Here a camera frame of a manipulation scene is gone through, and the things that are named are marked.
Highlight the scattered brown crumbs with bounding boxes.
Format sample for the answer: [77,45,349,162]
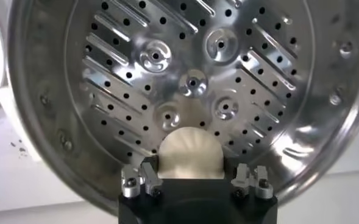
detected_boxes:
[10,139,30,158]

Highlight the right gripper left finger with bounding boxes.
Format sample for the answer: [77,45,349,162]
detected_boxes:
[120,161,164,199]

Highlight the white steamed baozi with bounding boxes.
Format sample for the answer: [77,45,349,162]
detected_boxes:
[157,127,226,180]

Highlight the stainless steel steamer basket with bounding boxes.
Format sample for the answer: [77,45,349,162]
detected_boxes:
[7,0,359,215]

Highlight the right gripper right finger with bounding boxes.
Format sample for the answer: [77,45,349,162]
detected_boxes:
[230,163,274,200]

